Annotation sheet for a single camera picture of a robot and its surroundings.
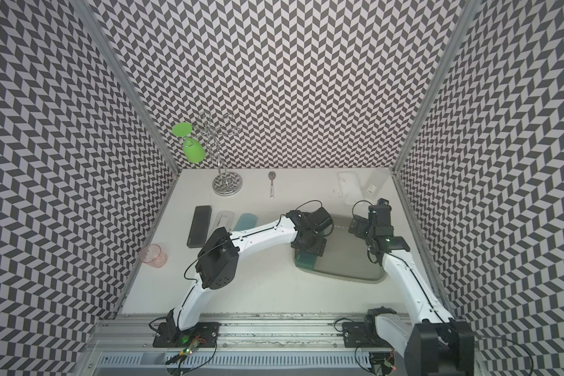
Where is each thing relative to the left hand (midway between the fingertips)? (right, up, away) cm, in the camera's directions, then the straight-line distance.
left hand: (312, 250), depth 87 cm
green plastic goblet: (-50, +39, +11) cm, 65 cm away
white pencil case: (+20, +23, +22) cm, 38 cm away
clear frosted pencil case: (-37, +10, +12) cm, 40 cm away
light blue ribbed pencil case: (-28, +9, +12) cm, 32 cm away
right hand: (+20, +8, -3) cm, 21 cm away
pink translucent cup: (-60, -2, 0) cm, 60 cm away
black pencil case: (-45, +5, +7) cm, 46 cm away
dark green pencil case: (-3, -2, -6) cm, 7 cm away
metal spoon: (-18, +30, +29) cm, 45 cm away
